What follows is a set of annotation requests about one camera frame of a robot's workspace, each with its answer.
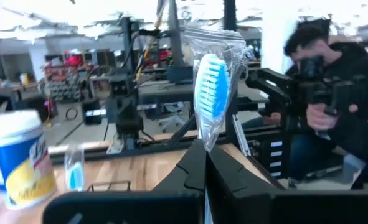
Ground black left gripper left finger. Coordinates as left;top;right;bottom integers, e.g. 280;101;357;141
42;139;207;224

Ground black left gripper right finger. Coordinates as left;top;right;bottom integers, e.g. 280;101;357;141
205;144;368;224

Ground black wire caddy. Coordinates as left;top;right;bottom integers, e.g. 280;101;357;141
85;179;132;192

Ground bagged blue toothbrush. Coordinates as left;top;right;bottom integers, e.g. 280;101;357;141
64;146;85;191
185;27;247;224

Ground cluttered shelf rack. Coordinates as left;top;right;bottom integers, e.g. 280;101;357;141
42;48;96;105

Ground black leader arm handle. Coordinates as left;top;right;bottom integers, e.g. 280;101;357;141
245;55;367;131

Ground Lysol wipes canister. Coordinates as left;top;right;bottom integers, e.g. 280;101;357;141
0;109;57;210

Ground black drawer cabinet white labels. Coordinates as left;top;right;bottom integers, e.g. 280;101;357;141
251;130;286;182

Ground person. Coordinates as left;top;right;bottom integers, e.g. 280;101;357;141
242;18;368;190

